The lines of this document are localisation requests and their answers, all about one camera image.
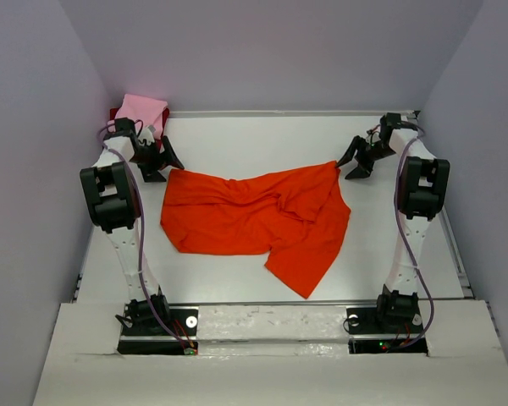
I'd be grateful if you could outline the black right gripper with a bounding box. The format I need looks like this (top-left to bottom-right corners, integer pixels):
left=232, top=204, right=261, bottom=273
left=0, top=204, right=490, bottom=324
left=335, top=135, right=395, bottom=180

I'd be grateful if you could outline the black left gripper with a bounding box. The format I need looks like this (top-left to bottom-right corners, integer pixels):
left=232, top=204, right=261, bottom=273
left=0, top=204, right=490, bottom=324
left=129, top=136, right=185, bottom=183

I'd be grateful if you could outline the orange t shirt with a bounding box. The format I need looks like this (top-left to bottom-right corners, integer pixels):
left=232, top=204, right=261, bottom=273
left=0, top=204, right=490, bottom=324
left=160, top=162, right=351, bottom=299

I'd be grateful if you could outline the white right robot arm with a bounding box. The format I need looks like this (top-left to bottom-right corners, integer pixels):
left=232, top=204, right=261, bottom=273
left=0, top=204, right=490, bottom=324
left=336, top=112, right=450, bottom=334

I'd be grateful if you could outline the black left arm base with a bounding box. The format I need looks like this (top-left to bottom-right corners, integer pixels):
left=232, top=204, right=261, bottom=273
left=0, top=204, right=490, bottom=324
left=115, top=306, right=199, bottom=356

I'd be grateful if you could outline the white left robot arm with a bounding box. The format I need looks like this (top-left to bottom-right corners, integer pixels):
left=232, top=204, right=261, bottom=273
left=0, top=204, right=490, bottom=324
left=80, top=118, right=185, bottom=342

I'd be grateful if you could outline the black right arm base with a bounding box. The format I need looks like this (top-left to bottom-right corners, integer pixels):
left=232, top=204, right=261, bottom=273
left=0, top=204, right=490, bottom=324
left=343, top=307, right=428, bottom=355

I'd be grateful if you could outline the pink folded t shirt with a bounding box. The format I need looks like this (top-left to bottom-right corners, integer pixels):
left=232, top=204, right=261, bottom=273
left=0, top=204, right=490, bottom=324
left=110, top=94, right=170, bottom=140

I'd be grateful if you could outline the dark red folded t shirt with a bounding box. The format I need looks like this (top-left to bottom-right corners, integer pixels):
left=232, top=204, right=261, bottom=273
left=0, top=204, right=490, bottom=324
left=109, top=107, right=170, bottom=140

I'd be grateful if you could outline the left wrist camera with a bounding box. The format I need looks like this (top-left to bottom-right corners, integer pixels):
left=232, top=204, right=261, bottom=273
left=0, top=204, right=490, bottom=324
left=139, top=125, right=156, bottom=145

